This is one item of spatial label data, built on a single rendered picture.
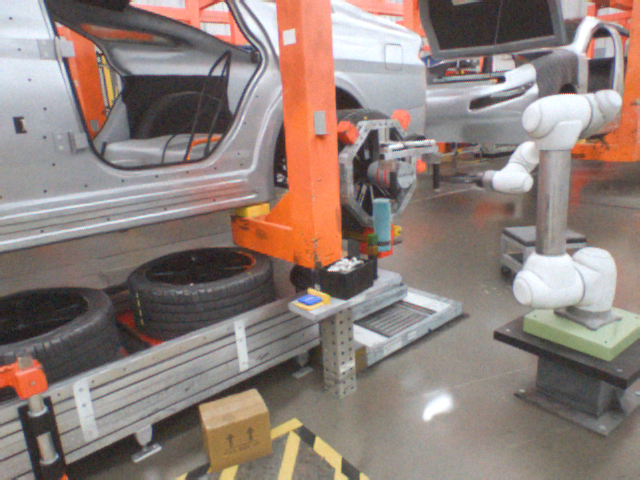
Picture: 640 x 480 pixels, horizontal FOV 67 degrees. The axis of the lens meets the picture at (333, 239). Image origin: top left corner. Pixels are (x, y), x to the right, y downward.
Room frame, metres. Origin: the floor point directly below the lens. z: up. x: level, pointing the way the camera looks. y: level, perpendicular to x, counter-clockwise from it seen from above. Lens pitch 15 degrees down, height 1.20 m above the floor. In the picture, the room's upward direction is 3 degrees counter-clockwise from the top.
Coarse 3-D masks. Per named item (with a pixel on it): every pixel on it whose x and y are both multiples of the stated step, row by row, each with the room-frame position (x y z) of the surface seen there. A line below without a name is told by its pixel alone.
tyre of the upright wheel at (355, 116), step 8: (336, 112) 2.64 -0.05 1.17; (344, 112) 2.59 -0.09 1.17; (352, 112) 2.54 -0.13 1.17; (360, 112) 2.54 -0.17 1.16; (368, 112) 2.57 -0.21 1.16; (376, 112) 2.61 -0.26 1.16; (336, 120) 2.52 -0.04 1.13; (344, 120) 2.48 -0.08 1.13; (352, 120) 2.49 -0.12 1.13; (360, 120) 2.53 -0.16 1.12; (368, 120) 2.57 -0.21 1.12; (344, 208) 2.43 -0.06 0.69; (344, 216) 2.43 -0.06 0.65; (352, 216) 2.47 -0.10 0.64; (344, 224) 2.44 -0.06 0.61; (352, 224) 2.47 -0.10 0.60; (360, 224) 2.51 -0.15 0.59; (360, 232) 2.52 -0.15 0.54
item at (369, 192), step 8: (368, 136) 2.81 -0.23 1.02; (392, 136) 2.70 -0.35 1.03; (344, 144) 2.46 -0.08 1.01; (368, 144) 2.87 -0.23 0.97; (368, 152) 2.59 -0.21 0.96; (360, 160) 2.55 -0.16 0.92; (368, 160) 2.65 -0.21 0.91; (400, 160) 2.74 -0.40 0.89; (360, 168) 2.55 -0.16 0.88; (360, 176) 2.55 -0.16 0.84; (360, 184) 2.57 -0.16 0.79; (368, 184) 2.61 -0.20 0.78; (360, 192) 2.55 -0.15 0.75; (368, 192) 2.61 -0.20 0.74; (376, 192) 2.81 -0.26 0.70; (384, 192) 2.70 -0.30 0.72; (360, 200) 2.55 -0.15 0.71; (368, 200) 2.79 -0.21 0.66; (368, 208) 2.71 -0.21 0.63
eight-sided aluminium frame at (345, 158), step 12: (384, 120) 2.53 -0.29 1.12; (396, 120) 2.59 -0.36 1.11; (360, 132) 2.41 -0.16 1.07; (396, 132) 2.62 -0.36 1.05; (348, 144) 2.41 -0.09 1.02; (360, 144) 2.40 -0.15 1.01; (348, 156) 2.34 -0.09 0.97; (408, 156) 2.72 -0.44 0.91; (348, 168) 2.34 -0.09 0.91; (348, 180) 2.34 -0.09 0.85; (348, 192) 2.34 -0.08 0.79; (408, 192) 2.65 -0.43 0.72; (348, 204) 2.35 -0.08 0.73; (396, 204) 2.65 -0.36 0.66; (360, 216) 2.39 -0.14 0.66; (372, 216) 2.54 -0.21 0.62; (396, 216) 2.58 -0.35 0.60
